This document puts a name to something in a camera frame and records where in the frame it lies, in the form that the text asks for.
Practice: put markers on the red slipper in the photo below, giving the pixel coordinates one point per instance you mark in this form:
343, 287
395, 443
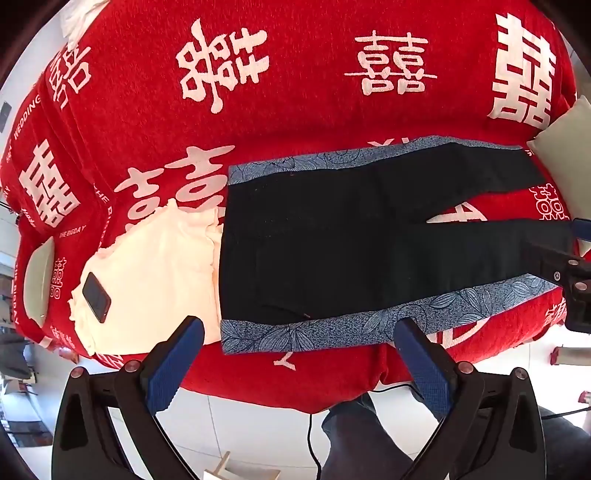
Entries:
585, 398

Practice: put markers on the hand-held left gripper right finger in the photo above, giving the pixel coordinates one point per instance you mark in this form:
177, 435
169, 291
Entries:
422, 364

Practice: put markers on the person's leg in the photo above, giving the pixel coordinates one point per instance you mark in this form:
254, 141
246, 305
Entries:
360, 443
568, 447

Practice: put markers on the grey white pillow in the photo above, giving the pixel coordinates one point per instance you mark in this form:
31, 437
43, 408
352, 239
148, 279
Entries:
568, 152
39, 281

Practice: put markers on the person's left leg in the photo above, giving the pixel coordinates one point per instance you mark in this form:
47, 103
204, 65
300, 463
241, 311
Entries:
360, 443

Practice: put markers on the black smartphone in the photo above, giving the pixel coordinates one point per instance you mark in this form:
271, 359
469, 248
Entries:
96, 297

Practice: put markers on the white cloth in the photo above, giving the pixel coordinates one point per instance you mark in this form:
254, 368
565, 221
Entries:
83, 11

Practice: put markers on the black pants with blue stripes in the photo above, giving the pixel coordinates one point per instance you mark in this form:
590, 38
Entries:
323, 240

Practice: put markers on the person's right leg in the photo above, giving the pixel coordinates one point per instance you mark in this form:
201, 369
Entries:
568, 447

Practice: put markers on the cream white garment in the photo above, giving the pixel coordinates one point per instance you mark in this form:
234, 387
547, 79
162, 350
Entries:
152, 277

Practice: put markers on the light wooden frame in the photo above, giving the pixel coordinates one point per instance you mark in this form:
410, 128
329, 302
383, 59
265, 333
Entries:
240, 473

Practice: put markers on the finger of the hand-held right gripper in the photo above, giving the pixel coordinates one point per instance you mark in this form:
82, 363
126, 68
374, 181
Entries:
582, 229
556, 263

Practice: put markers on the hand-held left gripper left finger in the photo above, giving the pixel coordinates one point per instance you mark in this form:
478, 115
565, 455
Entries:
175, 364

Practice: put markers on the red printed blanket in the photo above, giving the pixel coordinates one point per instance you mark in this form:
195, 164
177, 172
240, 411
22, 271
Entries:
300, 92

